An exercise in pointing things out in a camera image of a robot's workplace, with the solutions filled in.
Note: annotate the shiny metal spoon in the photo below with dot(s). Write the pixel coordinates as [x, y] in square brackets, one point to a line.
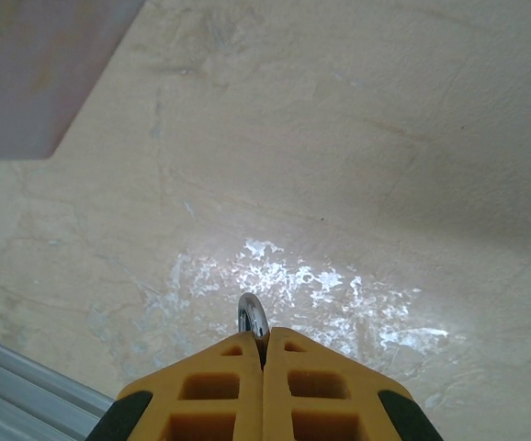
[251, 312]

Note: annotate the aluminium table edge frame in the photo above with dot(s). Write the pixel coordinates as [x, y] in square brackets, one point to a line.
[26, 390]

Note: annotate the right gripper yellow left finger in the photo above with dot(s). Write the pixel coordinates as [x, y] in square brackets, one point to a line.
[201, 390]

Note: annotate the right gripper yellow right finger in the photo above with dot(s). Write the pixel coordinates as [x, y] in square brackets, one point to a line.
[330, 390]

